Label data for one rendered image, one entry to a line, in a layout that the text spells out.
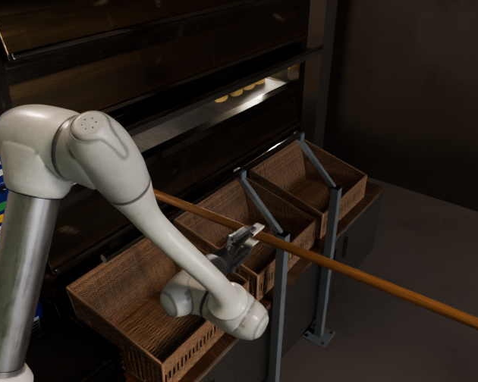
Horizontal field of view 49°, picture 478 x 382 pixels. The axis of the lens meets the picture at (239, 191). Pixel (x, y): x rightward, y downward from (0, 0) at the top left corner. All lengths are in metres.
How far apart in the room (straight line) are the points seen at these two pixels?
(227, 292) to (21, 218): 0.49
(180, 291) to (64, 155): 0.54
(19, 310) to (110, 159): 0.38
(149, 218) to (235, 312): 0.34
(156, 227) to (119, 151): 0.25
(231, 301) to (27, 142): 0.59
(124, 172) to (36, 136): 0.18
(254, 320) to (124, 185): 0.51
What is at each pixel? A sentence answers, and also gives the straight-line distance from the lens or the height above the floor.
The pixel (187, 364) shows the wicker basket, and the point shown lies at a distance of 2.05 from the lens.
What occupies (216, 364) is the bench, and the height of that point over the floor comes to 0.54.
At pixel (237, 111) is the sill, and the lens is 2.68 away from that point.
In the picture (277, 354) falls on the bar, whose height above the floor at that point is 0.30.
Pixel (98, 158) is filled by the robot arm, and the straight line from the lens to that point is 0.95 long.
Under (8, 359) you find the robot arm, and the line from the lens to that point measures 1.19.
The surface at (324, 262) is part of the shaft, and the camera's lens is 1.55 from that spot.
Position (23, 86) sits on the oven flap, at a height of 1.61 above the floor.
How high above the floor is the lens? 2.13
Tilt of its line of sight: 30 degrees down
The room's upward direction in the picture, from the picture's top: 1 degrees clockwise
